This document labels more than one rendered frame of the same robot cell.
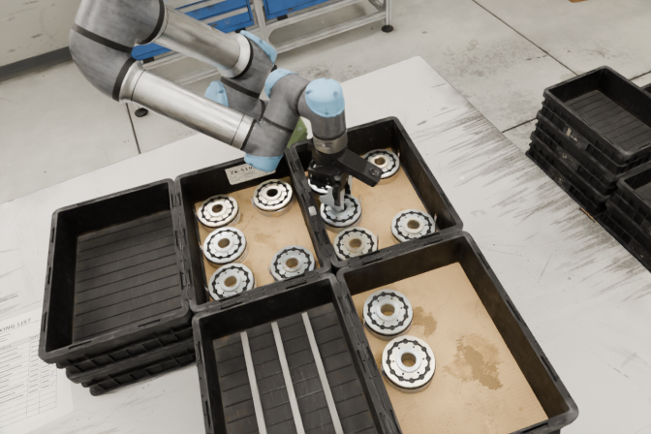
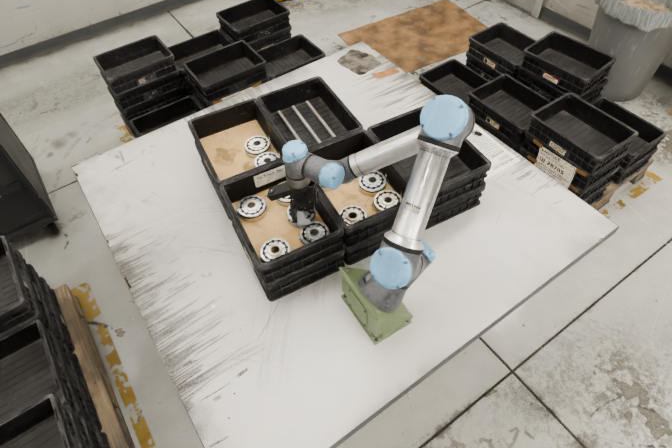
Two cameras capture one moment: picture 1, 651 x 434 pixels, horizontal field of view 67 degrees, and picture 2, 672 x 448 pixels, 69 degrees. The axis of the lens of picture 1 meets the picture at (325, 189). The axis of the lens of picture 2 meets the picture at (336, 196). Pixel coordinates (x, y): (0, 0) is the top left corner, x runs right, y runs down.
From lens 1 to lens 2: 190 cm
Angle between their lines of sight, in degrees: 81
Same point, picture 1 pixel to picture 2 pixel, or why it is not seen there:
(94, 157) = not seen: outside the picture
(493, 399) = (220, 144)
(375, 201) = (278, 230)
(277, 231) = (343, 202)
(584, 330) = (163, 209)
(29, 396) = not seen: hidden behind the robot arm
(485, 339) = (218, 164)
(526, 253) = (180, 248)
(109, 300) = not seen: hidden behind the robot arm
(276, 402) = (318, 130)
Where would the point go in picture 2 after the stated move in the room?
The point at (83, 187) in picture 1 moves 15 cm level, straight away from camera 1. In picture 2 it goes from (546, 258) to (588, 281)
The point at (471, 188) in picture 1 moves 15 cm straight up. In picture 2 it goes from (207, 296) to (196, 273)
